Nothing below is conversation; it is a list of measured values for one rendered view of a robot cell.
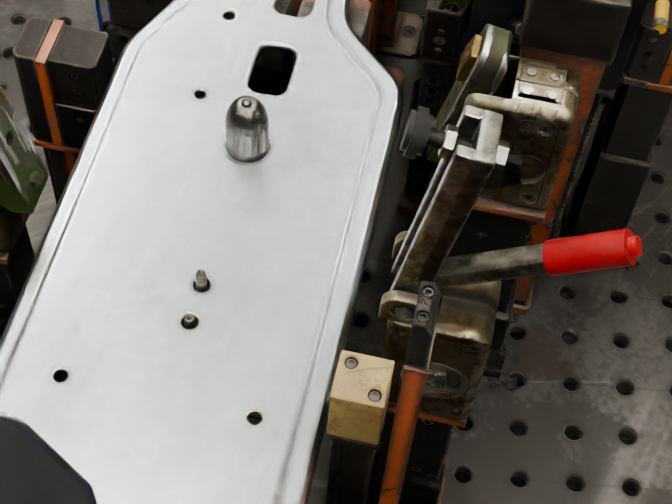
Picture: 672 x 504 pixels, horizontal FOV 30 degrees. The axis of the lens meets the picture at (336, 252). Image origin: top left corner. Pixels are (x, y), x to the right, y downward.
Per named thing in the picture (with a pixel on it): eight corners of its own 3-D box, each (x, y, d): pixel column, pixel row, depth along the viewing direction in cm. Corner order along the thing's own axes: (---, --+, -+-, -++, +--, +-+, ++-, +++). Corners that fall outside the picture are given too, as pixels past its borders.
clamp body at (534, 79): (411, 289, 122) (459, 20, 91) (527, 313, 121) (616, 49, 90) (393, 371, 117) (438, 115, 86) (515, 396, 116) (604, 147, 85)
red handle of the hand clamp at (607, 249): (397, 242, 80) (635, 205, 72) (413, 262, 82) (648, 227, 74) (385, 297, 78) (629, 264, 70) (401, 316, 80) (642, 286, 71)
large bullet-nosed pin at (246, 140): (232, 137, 95) (230, 79, 90) (273, 145, 95) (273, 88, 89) (222, 169, 93) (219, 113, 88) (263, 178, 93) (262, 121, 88)
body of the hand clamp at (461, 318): (368, 465, 112) (403, 246, 82) (444, 481, 111) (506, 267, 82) (354, 527, 108) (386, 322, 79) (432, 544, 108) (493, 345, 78)
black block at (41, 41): (61, 206, 126) (11, -4, 101) (164, 228, 125) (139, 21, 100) (34, 272, 121) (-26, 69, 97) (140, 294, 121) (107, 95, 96)
